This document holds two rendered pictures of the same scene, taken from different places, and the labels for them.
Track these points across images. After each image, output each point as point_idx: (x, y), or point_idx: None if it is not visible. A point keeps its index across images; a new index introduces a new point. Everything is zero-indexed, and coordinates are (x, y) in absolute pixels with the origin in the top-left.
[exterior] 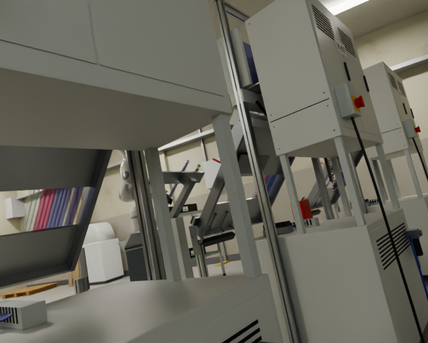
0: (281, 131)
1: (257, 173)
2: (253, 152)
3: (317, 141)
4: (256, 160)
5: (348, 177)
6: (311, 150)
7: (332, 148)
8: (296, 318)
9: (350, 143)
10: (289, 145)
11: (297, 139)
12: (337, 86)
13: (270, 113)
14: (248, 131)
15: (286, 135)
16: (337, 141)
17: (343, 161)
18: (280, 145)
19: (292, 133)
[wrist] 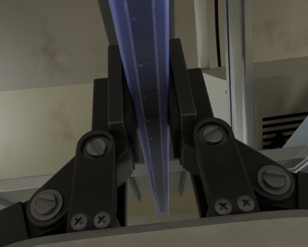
0: (223, 118)
1: (226, 59)
2: (228, 111)
3: (203, 75)
4: (226, 90)
5: (195, 12)
6: (270, 69)
7: (298, 62)
8: None
9: (289, 60)
10: (218, 88)
11: (213, 91)
12: None
13: None
14: None
15: (219, 108)
16: (199, 63)
17: (197, 36)
18: (225, 97)
19: (215, 104)
